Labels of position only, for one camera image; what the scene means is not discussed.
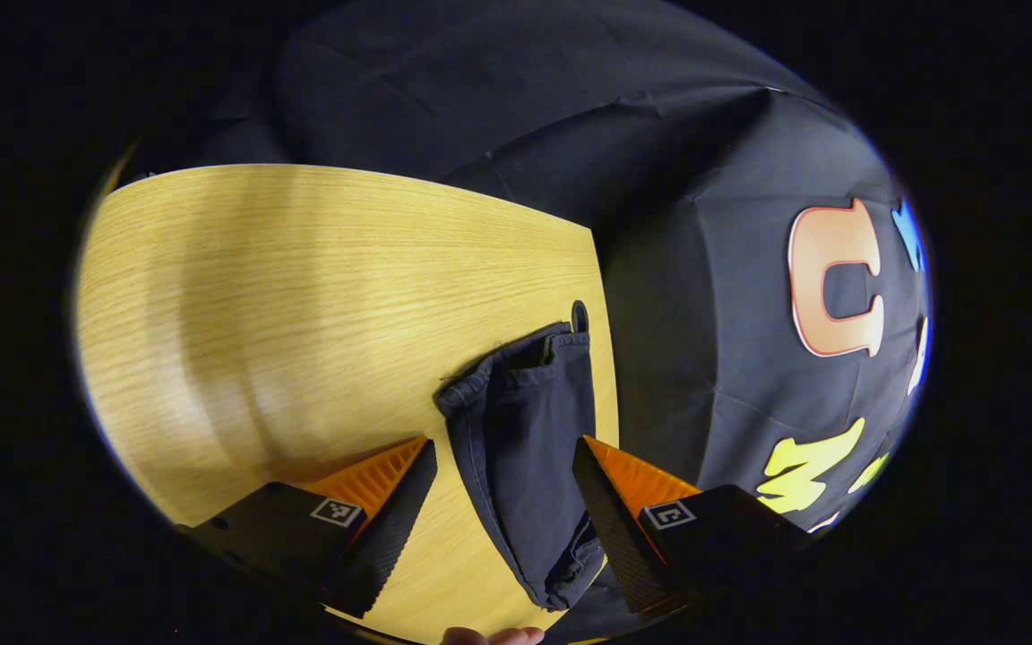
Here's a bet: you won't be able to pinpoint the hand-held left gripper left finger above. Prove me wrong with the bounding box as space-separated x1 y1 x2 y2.
177 436 439 619

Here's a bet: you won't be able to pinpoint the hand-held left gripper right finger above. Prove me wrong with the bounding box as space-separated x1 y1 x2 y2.
572 435 808 619

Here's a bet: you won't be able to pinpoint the dark grey jeans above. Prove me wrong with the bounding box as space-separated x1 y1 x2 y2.
434 321 624 615

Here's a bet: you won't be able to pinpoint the black backdrop cloth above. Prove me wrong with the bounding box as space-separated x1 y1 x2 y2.
198 0 933 641

